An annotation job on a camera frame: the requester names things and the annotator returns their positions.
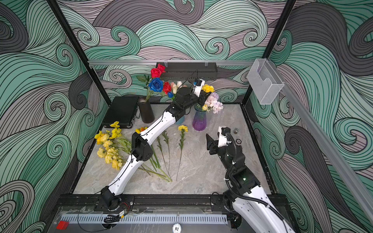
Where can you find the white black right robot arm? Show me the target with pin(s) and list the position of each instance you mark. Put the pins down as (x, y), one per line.
(245, 194)

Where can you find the red rose stem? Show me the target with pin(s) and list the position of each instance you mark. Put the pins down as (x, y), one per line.
(155, 73)

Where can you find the yellow carnation stem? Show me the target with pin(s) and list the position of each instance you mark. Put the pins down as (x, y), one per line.
(167, 140)
(183, 130)
(161, 150)
(208, 88)

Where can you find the purple glass vase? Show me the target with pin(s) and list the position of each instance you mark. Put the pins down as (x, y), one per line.
(200, 119)

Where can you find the yellow tulip bouquet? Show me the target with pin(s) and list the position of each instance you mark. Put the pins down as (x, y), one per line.
(174, 89)

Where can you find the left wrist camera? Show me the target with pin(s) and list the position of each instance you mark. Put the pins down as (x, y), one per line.
(197, 86)

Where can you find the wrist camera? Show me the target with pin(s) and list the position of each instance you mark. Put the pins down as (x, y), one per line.
(223, 140)
(197, 86)

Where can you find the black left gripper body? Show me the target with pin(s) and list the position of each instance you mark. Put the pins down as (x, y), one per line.
(199, 101)

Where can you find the yellow ranunculus stem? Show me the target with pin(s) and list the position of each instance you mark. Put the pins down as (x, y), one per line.
(117, 142)

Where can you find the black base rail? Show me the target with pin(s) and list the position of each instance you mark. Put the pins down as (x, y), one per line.
(139, 202)

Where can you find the black hanging tray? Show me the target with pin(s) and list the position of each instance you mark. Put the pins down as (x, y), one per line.
(181, 71)

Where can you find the red small block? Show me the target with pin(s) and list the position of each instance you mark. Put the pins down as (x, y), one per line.
(62, 225)

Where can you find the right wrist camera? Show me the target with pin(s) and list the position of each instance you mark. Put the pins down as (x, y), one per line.
(223, 140)

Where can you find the clear acrylic wall box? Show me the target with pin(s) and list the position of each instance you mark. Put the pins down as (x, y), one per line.
(265, 80)

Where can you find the black ribbed hard case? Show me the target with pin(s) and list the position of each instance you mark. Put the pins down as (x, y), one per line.
(123, 109)

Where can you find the blue rose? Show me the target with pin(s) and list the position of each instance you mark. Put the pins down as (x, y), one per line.
(156, 85)

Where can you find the black cylindrical vase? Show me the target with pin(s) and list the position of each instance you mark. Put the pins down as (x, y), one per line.
(146, 111)

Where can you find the orange yellow tulip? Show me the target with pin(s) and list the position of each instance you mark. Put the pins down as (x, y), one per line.
(142, 129)

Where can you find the white slotted cable duct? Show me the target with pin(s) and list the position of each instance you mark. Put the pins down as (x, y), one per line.
(149, 219)

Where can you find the yellow carnation bouquet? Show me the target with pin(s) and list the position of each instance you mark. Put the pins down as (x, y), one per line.
(213, 104)

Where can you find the pale yellow blossom spray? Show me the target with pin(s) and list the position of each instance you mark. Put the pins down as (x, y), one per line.
(102, 139)

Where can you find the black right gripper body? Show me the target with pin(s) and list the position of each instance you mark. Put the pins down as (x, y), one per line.
(222, 152)

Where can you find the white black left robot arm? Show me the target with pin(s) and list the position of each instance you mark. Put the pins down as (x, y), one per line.
(141, 150)

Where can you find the yellow flower bunch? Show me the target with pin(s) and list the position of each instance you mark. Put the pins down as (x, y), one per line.
(118, 159)

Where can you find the teal ceramic vase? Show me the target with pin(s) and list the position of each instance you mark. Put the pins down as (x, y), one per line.
(180, 121)

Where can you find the single yellow tulip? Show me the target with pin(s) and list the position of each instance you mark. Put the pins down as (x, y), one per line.
(154, 161)

